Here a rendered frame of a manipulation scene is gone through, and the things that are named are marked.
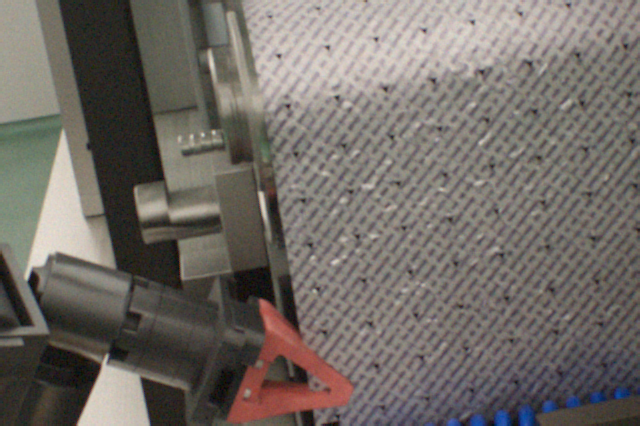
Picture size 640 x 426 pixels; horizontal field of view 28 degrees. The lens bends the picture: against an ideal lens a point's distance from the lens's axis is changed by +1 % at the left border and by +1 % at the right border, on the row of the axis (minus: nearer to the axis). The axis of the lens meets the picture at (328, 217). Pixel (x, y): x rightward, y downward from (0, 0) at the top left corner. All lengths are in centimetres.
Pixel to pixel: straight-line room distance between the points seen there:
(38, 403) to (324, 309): 18
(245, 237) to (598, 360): 24
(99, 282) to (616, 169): 32
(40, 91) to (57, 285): 571
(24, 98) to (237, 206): 565
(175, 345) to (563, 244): 25
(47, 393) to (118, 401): 47
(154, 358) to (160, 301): 3
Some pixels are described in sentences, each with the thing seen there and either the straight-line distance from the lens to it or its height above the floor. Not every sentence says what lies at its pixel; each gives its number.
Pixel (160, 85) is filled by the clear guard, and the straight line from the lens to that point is 182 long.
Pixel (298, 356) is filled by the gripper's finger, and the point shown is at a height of 110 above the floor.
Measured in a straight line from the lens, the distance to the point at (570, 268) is 84.
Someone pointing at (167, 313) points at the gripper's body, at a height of 115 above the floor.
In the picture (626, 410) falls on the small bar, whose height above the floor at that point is 105.
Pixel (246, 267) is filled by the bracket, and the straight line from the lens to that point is 87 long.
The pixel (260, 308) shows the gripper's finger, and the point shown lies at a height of 113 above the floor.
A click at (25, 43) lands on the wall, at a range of 644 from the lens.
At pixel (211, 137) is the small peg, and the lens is 82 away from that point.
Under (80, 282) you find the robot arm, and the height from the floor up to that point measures 118.
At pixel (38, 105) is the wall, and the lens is 650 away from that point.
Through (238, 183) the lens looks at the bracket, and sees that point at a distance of 86.
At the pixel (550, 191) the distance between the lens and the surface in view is 82.
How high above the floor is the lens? 144
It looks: 19 degrees down
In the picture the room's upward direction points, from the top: 9 degrees counter-clockwise
